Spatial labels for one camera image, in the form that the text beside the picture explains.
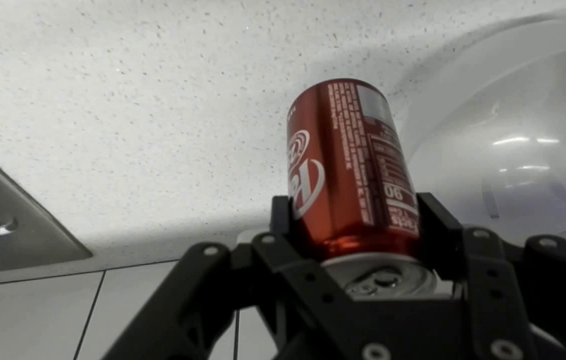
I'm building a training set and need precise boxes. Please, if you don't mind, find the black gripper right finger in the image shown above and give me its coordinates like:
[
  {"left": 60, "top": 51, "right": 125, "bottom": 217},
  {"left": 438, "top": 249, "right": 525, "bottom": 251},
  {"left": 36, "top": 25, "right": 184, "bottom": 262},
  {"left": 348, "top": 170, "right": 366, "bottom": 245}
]
[{"left": 416, "top": 190, "right": 566, "bottom": 360}]

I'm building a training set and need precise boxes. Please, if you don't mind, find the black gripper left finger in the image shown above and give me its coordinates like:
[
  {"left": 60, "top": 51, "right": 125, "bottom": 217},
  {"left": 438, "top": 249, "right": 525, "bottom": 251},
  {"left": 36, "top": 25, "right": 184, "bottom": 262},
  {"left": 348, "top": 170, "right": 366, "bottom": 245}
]
[{"left": 100, "top": 195, "right": 370, "bottom": 360}]

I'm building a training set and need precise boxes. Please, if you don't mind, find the brown Dr Pepper can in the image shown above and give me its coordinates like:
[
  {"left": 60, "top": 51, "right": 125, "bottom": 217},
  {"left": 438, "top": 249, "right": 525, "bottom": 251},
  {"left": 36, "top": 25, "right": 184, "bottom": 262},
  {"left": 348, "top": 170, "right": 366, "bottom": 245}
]
[{"left": 286, "top": 76, "right": 458, "bottom": 304}]

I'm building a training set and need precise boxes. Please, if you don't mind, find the clear plastic bowl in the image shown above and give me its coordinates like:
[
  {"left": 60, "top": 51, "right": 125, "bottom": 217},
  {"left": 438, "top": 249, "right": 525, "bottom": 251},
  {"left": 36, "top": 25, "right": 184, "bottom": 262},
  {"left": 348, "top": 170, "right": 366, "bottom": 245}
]
[{"left": 388, "top": 5, "right": 566, "bottom": 236}]

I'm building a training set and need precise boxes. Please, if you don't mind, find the stainless steel double sink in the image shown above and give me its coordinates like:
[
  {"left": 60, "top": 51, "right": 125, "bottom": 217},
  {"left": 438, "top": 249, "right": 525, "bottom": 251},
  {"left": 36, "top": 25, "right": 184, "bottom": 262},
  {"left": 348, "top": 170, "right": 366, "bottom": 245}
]
[{"left": 0, "top": 135, "right": 94, "bottom": 281}]

